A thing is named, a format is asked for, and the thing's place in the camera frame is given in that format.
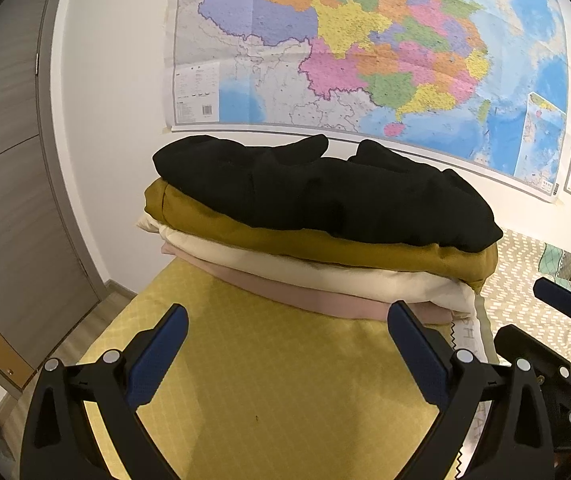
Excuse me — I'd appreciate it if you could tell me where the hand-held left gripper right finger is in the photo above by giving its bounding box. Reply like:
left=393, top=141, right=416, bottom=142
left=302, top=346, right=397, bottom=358
left=387, top=300, right=553, bottom=480

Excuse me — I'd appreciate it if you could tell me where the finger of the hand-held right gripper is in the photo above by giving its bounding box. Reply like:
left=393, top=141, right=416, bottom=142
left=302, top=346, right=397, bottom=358
left=494, top=324, right=571, bottom=387
left=533, top=276, right=571, bottom=331

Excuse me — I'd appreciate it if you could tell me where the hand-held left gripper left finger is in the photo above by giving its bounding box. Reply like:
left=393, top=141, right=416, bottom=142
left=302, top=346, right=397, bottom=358
left=20, top=302, right=190, bottom=480

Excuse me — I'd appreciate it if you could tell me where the black garment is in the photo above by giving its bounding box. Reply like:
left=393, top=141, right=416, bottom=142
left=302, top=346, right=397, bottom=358
left=152, top=134, right=505, bottom=253

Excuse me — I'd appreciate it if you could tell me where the cream garment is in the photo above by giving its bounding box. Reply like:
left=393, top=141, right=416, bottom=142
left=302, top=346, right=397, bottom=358
left=136, top=214, right=475, bottom=318

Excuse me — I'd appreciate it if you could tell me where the patchwork patterned bed sheet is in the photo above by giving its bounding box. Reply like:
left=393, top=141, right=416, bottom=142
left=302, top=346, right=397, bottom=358
left=78, top=227, right=571, bottom=480

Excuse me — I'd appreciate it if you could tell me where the pale pink garment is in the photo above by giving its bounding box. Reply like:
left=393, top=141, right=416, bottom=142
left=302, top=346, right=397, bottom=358
left=160, top=242, right=453, bottom=326

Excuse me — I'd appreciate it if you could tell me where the mustard garment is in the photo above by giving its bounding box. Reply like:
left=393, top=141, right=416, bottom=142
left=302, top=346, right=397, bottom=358
left=144, top=178, right=499, bottom=293

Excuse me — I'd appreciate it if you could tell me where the grey wood-grain door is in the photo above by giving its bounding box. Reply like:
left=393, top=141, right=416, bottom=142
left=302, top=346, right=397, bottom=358
left=0, top=0, right=111, bottom=401

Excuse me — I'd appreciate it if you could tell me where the colourful wall map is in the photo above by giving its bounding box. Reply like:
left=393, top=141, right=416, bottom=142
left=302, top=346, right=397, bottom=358
left=163, top=0, right=571, bottom=206

